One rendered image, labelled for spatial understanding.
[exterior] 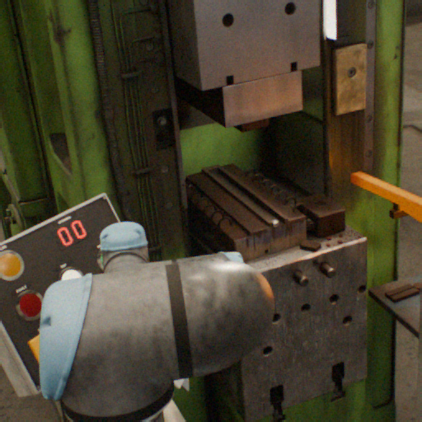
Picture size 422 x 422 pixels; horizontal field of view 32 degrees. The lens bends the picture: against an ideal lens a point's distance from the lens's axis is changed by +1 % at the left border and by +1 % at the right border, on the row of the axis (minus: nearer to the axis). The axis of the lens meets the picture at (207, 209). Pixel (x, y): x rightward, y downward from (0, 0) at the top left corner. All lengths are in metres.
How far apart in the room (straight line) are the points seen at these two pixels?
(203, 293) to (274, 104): 1.04
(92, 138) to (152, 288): 1.02
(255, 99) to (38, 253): 0.59
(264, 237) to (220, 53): 0.48
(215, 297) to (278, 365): 1.26
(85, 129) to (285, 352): 0.77
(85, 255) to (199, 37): 0.51
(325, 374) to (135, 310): 1.40
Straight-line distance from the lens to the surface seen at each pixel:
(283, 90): 1.70
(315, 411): 2.13
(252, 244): 1.81
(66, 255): 1.49
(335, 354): 2.04
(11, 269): 1.43
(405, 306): 2.04
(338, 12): 1.86
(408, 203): 1.63
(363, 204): 2.13
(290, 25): 1.68
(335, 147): 2.01
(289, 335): 1.92
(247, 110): 1.67
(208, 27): 1.59
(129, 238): 1.18
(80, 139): 1.70
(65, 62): 1.65
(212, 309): 0.70
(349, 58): 1.93
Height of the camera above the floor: 1.83
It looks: 26 degrees down
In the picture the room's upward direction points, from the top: 5 degrees counter-clockwise
